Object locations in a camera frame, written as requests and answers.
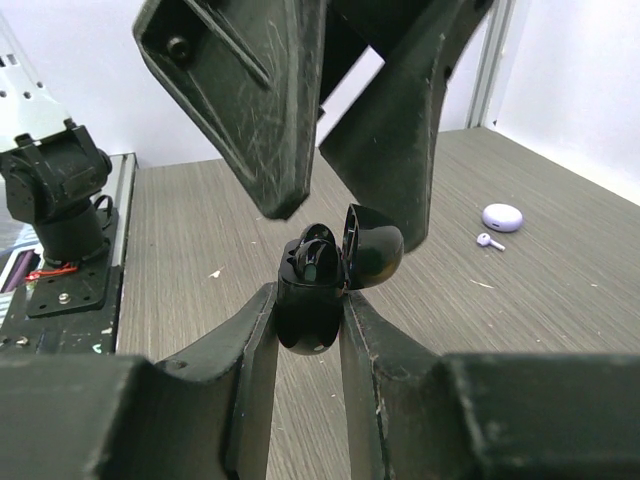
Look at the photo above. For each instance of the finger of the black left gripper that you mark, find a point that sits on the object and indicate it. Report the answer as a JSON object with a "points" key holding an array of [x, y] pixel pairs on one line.
{"points": [[248, 75], [383, 147]]}

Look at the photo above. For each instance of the black round charging case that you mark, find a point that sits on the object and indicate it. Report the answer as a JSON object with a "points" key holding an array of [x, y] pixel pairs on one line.
{"points": [[307, 315]]}

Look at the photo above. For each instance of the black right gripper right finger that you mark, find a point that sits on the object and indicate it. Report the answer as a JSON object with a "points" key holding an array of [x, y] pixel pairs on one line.
{"points": [[412, 414]]}

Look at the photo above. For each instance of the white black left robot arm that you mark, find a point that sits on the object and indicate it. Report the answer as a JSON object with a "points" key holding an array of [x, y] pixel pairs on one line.
{"points": [[52, 167]]}

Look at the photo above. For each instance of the purple earbud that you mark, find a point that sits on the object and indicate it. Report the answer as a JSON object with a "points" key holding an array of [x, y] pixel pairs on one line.
{"points": [[485, 240]]}

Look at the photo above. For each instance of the purple round charging case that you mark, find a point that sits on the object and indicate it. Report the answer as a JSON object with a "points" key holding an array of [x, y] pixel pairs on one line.
{"points": [[502, 218]]}

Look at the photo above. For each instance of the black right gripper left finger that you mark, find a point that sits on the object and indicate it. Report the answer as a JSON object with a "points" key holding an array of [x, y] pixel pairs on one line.
{"points": [[202, 413]]}

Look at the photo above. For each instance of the black earbud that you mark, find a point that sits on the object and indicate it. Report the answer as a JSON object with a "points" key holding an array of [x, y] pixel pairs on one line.
{"points": [[316, 261]]}

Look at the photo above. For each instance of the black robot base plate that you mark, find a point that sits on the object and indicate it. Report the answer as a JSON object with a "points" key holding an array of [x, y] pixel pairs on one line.
{"points": [[70, 313]]}

